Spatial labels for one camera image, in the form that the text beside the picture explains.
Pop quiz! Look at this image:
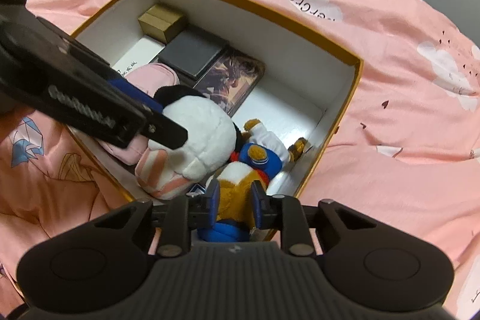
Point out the pink pouch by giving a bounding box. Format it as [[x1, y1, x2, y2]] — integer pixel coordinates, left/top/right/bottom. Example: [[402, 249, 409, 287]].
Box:
[[98, 62, 179, 166]]

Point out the brown plush with blue hat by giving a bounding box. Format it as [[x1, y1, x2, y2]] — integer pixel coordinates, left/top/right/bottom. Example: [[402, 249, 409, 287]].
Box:
[[197, 118, 308, 243]]

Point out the white glasses case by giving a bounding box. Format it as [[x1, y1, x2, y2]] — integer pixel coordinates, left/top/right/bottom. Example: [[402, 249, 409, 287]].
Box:
[[112, 36, 165, 77]]

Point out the white popcorn plush toy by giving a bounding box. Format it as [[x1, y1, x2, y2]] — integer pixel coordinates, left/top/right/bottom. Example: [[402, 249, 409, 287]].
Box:
[[135, 85, 244, 201]]

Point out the small brown cardboard box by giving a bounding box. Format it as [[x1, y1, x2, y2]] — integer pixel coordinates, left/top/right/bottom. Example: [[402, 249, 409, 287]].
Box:
[[137, 4, 188, 44]]

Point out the dark grey box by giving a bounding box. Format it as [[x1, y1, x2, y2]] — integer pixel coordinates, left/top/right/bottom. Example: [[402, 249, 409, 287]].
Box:
[[155, 25, 228, 81]]

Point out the anime print card box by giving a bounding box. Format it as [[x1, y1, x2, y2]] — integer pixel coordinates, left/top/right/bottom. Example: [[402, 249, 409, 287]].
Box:
[[194, 46, 265, 117]]

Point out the orange cardboard storage box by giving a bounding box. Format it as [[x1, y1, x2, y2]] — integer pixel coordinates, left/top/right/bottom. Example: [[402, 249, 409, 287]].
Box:
[[67, 0, 365, 242]]

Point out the pink cloud-print duvet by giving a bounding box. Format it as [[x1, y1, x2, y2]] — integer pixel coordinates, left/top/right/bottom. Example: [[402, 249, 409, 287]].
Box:
[[1, 0, 479, 319]]

